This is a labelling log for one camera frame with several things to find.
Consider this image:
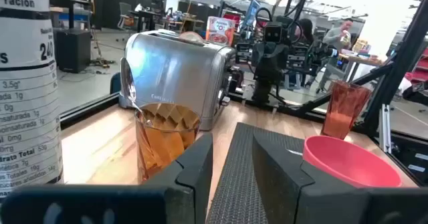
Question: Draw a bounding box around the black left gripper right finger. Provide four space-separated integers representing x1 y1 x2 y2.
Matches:
252 133 428 224

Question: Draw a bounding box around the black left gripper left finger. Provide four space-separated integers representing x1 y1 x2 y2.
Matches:
0 132 214 224

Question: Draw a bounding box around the bagel half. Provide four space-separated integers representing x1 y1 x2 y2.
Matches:
179 31 205 44

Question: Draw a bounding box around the yellow bran cereal box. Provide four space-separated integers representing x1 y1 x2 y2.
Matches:
0 0 64 198

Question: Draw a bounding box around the person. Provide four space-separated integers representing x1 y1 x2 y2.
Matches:
296 18 315 46
316 18 354 91

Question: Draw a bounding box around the amber faceted glass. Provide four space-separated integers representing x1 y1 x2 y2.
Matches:
134 102 201 184

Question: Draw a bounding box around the blue-lit monitor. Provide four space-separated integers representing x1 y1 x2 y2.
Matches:
241 0 261 29

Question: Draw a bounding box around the red cereal box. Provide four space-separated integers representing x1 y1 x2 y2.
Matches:
205 15 236 46

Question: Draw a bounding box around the red bowl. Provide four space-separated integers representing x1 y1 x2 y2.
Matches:
302 135 403 189

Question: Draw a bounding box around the red translucent tumbler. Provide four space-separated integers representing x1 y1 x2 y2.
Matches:
320 80 373 140

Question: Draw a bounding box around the silver four-slot toaster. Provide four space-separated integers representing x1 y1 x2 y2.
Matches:
118 29 237 131

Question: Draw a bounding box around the black background desk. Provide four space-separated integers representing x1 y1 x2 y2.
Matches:
128 9 165 33

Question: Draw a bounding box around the grey office chair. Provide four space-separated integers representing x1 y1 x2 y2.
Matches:
116 2 135 30

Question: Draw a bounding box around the black speaker box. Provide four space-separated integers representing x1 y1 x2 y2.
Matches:
55 28 92 74

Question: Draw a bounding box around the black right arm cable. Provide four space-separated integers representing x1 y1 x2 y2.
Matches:
254 0 312 46

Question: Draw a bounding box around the silver frame bracket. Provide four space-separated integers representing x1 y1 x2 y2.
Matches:
379 103 393 154

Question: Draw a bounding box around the black aluminium table frame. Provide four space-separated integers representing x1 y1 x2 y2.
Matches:
59 0 428 185

